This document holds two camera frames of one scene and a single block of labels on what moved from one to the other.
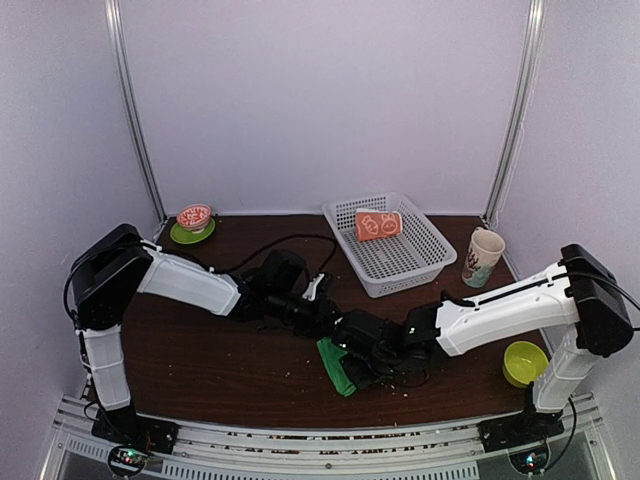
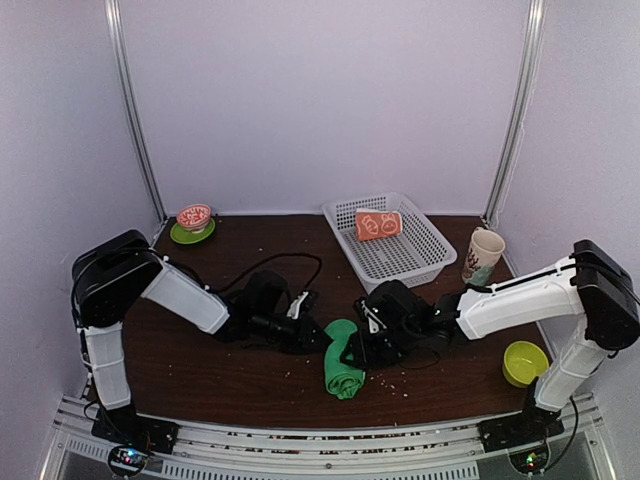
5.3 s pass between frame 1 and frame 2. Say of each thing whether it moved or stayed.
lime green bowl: stayed
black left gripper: moved
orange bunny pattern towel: stayed
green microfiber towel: stayed
